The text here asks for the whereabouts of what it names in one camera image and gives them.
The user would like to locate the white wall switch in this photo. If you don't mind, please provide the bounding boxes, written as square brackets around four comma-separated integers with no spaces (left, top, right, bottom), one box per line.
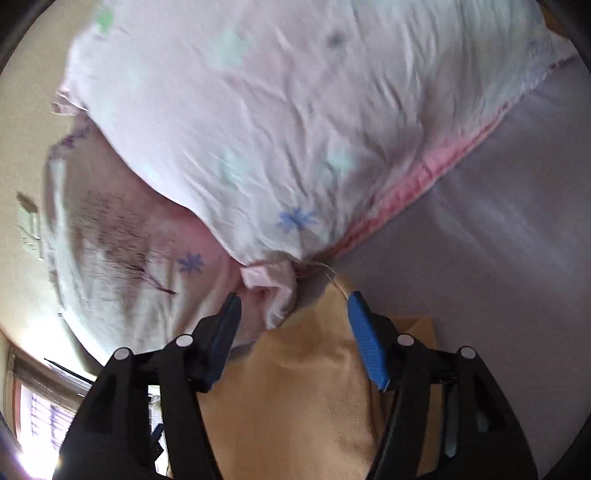
[16,192,43,261]

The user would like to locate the window with dark frame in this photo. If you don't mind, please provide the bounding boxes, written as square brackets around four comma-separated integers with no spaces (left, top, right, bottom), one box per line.
[0,345,164,480]

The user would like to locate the tan fleece long-sleeve shirt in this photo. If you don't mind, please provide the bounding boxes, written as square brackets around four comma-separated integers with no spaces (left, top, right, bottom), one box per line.
[165,271,445,480]

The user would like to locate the white floral pillow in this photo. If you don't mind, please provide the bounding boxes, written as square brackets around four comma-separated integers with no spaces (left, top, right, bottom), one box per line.
[43,112,299,365]

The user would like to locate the pink floral pillow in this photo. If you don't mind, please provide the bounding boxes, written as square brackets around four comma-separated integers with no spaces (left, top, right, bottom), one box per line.
[55,1,576,265]

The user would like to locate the grey-purple bed sheet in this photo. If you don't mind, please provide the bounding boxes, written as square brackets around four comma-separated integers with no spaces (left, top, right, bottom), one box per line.
[332,58,590,474]

